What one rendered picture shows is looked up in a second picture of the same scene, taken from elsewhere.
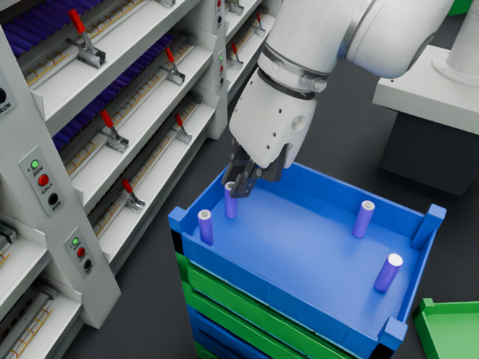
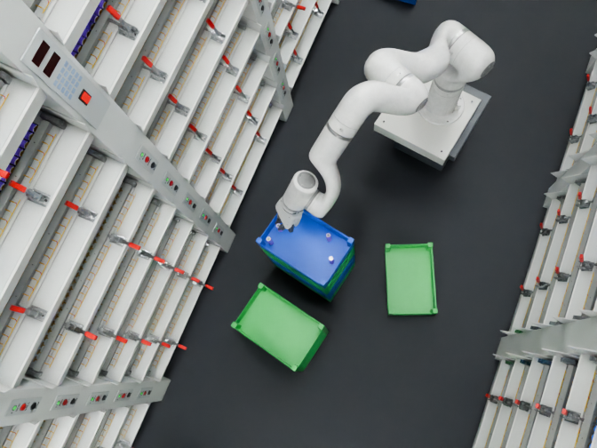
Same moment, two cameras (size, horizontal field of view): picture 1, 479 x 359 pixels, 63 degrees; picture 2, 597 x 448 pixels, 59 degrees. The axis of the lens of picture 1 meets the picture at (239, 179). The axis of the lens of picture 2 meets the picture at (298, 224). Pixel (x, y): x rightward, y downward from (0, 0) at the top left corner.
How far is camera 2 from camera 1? 1.48 m
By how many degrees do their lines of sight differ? 29
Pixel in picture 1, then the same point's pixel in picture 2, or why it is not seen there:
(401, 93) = (387, 132)
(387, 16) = (314, 207)
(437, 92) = (408, 132)
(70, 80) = (209, 174)
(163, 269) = (256, 220)
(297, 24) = (290, 202)
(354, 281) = (322, 260)
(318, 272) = (311, 256)
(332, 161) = (363, 140)
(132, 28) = (229, 129)
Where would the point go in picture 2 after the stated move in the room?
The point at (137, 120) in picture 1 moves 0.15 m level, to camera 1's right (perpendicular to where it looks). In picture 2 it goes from (235, 157) to (271, 157)
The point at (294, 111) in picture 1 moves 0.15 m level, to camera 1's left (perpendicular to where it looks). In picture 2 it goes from (293, 218) to (250, 218)
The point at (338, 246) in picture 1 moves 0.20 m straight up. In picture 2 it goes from (320, 245) to (316, 232)
